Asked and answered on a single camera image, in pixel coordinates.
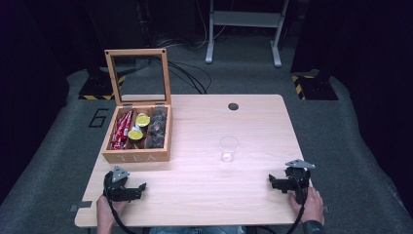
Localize wooden tea box with lid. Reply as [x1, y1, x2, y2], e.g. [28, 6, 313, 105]
[100, 48, 173, 164]

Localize grey tape strip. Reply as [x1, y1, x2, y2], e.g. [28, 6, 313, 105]
[68, 200, 94, 214]

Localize bundle of floor cables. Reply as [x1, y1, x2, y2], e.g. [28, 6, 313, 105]
[152, 35, 213, 96]

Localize white metal stand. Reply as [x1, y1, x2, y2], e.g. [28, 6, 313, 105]
[205, 0, 290, 68]

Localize yellow-lidded capsule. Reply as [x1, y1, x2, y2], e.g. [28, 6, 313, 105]
[134, 112, 152, 129]
[127, 126, 144, 141]

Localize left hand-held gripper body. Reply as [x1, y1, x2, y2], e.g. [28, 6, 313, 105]
[102, 165, 138, 203]

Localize bundle of red sachets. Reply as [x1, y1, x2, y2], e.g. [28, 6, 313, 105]
[110, 109, 134, 151]

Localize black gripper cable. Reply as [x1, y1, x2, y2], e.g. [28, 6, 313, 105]
[106, 191, 139, 234]
[285, 172, 310, 234]

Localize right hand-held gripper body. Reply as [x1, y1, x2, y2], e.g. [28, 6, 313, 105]
[283, 158, 317, 205]

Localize person's left hand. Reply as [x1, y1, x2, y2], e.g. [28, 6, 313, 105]
[95, 194, 129, 230]

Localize person's blue jeans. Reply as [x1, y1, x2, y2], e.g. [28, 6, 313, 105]
[148, 225, 247, 234]

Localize clear plastic cup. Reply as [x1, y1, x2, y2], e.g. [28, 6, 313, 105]
[218, 135, 241, 163]

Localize black tape floor number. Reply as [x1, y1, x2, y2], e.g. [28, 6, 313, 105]
[88, 107, 110, 129]

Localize person's right hand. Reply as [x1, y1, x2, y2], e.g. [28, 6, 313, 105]
[287, 186, 325, 226]

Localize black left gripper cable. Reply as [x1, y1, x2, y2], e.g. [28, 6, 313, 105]
[106, 191, 139, 234]

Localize black base with hazard stripes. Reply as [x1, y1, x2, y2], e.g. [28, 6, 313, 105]
[290, 68, 339, 101]
[77, 66, 127, 101]

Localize pile of dark tea pieces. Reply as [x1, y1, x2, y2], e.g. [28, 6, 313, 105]
[145, 107, 169, 150]

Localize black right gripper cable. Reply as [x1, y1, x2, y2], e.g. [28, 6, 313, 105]
[285, 172, 310, 234]

